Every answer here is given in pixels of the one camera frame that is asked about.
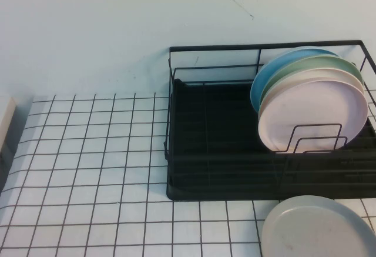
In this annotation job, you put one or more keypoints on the pink plate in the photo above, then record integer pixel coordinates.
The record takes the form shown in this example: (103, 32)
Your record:
(308, 113)

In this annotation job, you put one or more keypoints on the blue plate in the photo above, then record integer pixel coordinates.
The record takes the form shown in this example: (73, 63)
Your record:
(260, 89)

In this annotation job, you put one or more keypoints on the green plate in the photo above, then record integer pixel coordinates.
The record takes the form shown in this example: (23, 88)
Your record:
(323, 63)

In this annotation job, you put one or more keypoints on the grey plate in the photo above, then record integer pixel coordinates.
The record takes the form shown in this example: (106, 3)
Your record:
(317, 230)

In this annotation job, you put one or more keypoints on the black plastic drip tray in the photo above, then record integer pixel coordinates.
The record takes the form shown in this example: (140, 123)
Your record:
(223, 113)

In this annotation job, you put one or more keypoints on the white grid pattern table mat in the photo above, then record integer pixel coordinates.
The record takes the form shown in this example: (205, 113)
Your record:
(88, 157)

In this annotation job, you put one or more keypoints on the beige box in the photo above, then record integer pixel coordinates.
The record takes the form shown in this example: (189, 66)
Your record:
(6, 118)

